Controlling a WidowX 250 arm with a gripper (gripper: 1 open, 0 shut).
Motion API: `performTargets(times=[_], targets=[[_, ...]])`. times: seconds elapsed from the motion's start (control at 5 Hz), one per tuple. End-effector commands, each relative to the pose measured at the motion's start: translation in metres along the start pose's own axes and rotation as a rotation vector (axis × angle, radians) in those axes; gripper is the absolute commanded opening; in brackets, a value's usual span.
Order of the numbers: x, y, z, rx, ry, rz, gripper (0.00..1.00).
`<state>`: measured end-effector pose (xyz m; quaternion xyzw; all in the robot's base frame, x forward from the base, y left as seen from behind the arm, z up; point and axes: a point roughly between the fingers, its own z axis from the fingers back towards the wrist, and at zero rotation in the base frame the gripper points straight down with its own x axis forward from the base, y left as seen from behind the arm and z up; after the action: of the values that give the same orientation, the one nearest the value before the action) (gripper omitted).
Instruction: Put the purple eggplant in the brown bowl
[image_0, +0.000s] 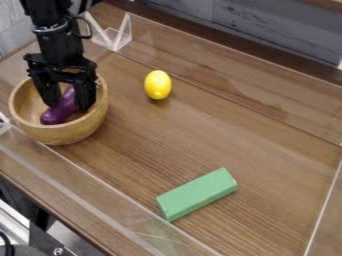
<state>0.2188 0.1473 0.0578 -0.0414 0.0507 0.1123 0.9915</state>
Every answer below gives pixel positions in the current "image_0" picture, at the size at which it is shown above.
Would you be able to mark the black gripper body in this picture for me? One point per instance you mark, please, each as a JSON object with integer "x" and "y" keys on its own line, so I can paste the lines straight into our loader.
{"x": 48, "y": 74}

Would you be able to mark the black metal bracket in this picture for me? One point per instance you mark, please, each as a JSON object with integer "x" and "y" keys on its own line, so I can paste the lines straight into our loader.
{"x": 45, "y": 243}

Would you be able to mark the brown wooden bowl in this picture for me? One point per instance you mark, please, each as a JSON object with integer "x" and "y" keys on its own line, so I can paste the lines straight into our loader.
{"x": 27, "y": 107}

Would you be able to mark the clear acrylic tray wall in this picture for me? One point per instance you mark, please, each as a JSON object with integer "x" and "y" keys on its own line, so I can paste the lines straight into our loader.
{"x": 240, "y": 113}

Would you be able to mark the green rectangular block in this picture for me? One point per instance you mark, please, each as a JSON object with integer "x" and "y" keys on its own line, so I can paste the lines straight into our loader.
{"x": 194, "y": 195}

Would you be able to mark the yellow toy lemon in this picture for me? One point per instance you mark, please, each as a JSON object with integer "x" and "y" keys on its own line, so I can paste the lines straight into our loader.
{"x": 158, "y": 85}

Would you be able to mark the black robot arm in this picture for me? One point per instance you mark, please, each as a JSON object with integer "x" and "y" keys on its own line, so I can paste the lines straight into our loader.
{"x": 59, "y": 62}

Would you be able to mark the purple toy eggplant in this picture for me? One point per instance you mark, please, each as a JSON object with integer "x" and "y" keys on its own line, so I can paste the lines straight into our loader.
{"x": 59, "y": 113}

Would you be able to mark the clear acrylic corner bracket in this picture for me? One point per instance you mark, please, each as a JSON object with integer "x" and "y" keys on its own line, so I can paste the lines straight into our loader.
{"x": 111, "y": 38}

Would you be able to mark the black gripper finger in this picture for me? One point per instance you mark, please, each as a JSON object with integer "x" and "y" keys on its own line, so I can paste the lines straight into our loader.
{"x": 48, "y": 89}
{"x": 84, "y": 94}

